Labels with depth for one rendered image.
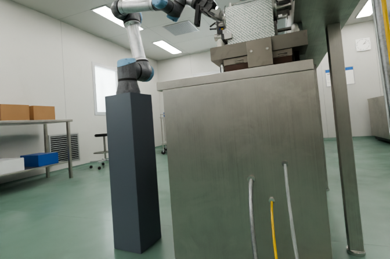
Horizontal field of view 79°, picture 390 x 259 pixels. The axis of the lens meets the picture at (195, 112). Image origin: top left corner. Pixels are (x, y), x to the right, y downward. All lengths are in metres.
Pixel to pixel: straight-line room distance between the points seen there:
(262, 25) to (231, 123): 0.55
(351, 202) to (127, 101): 1.26
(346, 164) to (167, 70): 6.86
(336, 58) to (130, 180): 1.26
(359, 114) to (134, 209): 6.19
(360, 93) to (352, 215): 5.69
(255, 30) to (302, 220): 0.88
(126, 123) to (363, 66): 6.34
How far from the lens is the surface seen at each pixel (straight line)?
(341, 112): 1.38
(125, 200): 1.50
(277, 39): 1.07
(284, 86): 0.97
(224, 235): 1.11
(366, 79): 7.07
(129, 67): 1.52
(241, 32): 1.31
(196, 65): 7.42
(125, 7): 1.65
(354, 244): 1.52
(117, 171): 1.50
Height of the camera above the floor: 0.70
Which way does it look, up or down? 2 degrees up
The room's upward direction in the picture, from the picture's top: 4 degrees counter-clockwise
